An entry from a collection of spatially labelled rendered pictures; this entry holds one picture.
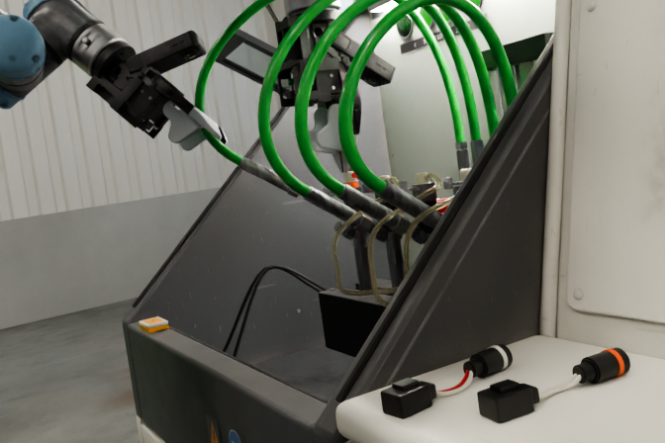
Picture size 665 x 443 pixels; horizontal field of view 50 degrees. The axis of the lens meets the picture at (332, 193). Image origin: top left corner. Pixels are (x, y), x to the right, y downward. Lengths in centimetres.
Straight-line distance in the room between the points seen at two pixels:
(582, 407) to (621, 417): 3
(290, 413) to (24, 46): 57
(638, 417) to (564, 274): 21
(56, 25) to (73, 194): 640
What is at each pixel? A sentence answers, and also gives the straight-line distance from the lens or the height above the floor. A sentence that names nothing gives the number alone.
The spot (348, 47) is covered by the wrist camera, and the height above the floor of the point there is 131.
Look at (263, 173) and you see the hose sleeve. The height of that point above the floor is 115.
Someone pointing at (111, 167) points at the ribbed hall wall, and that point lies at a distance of 765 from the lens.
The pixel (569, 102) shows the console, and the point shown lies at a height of 118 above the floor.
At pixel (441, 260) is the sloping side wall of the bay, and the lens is 61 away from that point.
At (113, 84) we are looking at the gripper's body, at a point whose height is 131.
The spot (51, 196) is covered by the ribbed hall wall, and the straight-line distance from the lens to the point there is 745.
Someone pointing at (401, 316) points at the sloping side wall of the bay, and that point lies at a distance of 60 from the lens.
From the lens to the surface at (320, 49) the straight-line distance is 77.
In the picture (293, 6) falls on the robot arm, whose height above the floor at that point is 136.
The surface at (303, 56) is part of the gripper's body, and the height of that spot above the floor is 130.
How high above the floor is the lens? 117
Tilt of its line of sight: 3 degrees down
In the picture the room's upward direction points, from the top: 8 degrees counter-clockwise
